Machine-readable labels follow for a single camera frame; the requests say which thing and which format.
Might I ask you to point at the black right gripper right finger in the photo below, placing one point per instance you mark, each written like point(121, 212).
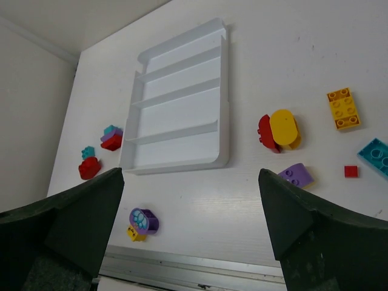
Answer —
point(320, 245)

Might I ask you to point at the teal flat lego plate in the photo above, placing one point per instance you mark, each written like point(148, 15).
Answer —
point(375, 156)

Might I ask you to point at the red lego brick in stack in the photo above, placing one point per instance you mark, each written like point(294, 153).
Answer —
point(113, 143)

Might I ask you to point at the teal rounded lego brick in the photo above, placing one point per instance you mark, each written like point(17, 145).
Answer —
point(87, 152)

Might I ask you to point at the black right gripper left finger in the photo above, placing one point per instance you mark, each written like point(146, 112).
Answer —
point(58, 243)

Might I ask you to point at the aluminium table rail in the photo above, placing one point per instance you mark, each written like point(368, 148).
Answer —
point(168, 271)

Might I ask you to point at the purple sloped lego brick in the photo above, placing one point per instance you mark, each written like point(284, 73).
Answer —
point(298, 175)

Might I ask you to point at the purple flower lego brick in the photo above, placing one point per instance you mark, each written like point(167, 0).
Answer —
point(144, 221)

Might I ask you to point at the small yellow lego cube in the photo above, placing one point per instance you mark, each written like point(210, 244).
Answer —
point(134, 235)

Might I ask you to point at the small red square lego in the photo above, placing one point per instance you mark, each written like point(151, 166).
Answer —
point(351, 171)

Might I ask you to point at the white divided sorting tray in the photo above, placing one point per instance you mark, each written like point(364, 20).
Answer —
point(178, 116)

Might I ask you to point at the red cloud lego brick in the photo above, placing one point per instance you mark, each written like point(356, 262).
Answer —
point(89, 168)

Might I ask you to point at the yellow rounded lego brick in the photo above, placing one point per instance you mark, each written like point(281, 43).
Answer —
point(285, 129)

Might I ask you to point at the teal lego atop stack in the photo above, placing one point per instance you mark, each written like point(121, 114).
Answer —
point(109, 129)

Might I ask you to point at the red curved lego brick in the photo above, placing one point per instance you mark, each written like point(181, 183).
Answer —
point(265, 135)

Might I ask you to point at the yellow flat lego plate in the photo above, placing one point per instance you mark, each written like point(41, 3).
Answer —
point(343, 109)

